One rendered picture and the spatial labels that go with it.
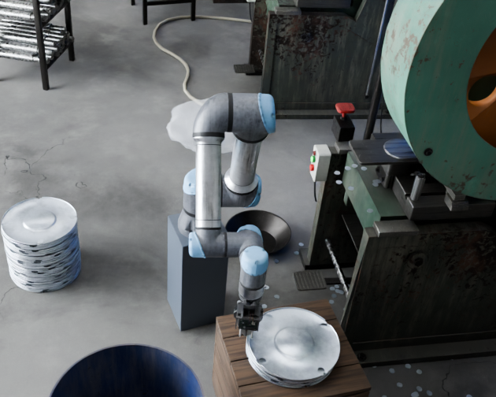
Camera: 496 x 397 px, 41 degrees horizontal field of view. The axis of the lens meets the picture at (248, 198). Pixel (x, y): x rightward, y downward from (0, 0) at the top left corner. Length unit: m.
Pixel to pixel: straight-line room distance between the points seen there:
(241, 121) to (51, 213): 1.12
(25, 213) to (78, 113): 1.24
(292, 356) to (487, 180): 0.78
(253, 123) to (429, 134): 0.51
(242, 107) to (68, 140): 1.90
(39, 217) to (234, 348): 1.04
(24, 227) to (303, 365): 1.26
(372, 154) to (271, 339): 0.71
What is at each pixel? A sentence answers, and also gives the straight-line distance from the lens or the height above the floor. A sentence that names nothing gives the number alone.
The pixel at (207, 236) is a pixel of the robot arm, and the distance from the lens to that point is 1.94.
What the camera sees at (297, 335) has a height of 0.40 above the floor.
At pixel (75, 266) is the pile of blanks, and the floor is 0.05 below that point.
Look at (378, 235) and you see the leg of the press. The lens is 2.23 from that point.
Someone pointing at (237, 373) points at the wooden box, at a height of 0.35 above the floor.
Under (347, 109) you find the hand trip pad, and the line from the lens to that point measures 2.60.
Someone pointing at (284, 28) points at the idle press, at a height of 0.54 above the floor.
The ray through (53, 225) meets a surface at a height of 0.26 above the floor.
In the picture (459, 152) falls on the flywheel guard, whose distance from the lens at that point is 1.84.
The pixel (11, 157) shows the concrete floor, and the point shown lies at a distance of 3.63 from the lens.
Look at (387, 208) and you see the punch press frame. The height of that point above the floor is 0.65.
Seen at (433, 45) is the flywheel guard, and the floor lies 1.40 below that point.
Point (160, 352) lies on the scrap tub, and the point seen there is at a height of 0.47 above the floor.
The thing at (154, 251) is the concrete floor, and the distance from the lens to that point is 2.99.
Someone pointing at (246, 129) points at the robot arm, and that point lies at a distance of 1.96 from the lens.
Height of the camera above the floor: 2.04
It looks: 38 degrees down
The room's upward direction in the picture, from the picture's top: 6 degrees clockwise
